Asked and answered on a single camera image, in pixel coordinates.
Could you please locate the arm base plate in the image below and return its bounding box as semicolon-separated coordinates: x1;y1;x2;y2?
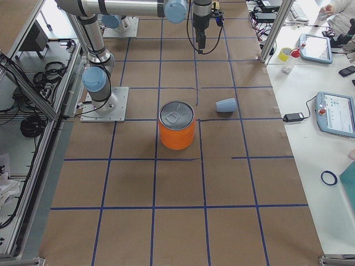
80;86;129;122
103;17;139;39

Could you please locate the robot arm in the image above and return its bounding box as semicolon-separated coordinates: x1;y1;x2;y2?
158;1;224;55
56;1;188;114

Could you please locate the teach pendant near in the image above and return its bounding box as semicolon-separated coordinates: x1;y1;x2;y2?
315;91;354;138

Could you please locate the black power adapter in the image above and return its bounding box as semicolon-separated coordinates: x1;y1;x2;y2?
282;112;305;122

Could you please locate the orange can with grey lid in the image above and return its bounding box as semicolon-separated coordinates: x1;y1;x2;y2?
159;100;196;150

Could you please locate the blue tape ring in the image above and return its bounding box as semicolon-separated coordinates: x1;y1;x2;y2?
321;171;338;186

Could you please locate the yellow tape roll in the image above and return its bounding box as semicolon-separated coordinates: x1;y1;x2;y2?
278;47;292;62

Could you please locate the teach pendant far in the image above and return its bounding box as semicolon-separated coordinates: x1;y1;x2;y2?
297;33;333;64

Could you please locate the aluminium frame post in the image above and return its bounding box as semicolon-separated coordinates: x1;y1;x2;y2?
259;0;293;63

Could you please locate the teach pendant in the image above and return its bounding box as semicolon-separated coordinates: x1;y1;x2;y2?
315;91;354;138
297;33;333;64

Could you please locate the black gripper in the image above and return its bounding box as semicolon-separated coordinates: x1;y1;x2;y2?
196;29;206;49

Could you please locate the light blue cup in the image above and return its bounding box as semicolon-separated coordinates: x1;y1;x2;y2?
215;98;237;112

